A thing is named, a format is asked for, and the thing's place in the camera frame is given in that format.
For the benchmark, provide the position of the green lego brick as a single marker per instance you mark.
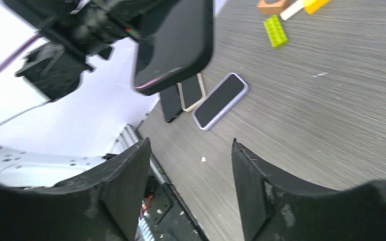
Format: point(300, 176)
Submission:
point(275, 31)

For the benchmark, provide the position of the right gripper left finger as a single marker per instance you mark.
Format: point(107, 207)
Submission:
point(102, 203)

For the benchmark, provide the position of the black phone near left edge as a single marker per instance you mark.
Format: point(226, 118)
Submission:
point(170, 103)

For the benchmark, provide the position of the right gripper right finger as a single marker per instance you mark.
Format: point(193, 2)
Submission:
point(277, 205)

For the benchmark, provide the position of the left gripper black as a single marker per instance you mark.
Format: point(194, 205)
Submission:
point(86, 31)

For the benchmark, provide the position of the yellow block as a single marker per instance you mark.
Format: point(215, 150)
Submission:
point(311, 6)

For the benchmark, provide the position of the phone in beige case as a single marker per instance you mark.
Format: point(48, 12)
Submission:
point(191, 92)

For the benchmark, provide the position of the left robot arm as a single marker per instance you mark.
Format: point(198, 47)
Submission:
point(49, 66)

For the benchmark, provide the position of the phone in lilac case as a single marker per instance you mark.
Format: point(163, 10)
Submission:
point(220, 100)

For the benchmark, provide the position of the brown arch block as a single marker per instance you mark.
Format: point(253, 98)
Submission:
point(272, 7)

